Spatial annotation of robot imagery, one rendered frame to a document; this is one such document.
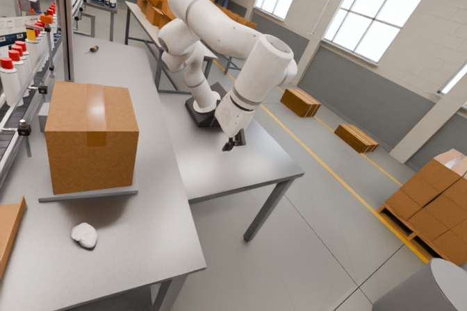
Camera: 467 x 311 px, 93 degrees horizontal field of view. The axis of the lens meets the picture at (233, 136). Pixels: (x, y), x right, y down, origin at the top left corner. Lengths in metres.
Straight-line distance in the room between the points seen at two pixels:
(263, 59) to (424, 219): 3.04
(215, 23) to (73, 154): 0.57
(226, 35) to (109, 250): 0.71
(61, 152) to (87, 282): 0.37
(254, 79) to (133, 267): 0.65
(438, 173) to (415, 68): 2.85
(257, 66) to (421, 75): 5.15
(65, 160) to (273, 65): 0.67
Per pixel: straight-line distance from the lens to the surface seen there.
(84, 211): 0.93
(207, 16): 0.62
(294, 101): 4.78
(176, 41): 0.86
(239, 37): 0.61
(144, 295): 1.45
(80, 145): 0.81
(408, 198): 3.31
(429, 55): 5.59
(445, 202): 3.24
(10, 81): 1.27
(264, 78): 0.50
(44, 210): 0.96
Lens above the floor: 1.59
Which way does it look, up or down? 32 degrees down
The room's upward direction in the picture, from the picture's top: 23 degrees clockwise
